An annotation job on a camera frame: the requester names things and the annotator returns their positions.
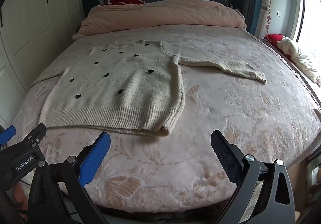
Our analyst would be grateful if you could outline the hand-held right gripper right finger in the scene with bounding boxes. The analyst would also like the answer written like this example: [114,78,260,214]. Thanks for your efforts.
[210,129,297,224]

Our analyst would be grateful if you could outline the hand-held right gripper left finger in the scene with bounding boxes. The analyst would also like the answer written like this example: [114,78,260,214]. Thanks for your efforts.
[26,131,112,224]

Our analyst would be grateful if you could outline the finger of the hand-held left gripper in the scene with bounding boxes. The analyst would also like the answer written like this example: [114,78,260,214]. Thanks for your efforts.
[0,125,16,147]
[10,123,47,150]

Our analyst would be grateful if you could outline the cream knit sweater black hearts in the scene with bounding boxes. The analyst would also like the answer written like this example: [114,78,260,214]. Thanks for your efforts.
[31,39,267,137]

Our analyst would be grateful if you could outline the pink floral butterfly bedspread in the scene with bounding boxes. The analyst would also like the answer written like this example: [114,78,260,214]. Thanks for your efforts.
[7,25,321,214]

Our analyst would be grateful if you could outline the white wardrobe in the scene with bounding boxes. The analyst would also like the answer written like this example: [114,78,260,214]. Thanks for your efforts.
[0,0,85,129]

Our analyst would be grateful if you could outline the crumpled cream blanket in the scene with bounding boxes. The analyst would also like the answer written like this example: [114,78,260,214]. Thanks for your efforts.
[276,37,321,87]

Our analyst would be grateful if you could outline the plain red cloth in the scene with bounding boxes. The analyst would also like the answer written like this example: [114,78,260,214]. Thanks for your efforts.
[266,34,284,50]

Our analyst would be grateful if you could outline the pink duvet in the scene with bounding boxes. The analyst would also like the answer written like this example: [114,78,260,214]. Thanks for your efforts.
[72,0,247,40]

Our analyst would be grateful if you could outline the window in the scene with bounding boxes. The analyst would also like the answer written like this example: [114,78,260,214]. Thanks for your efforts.
[300,0,321,48]

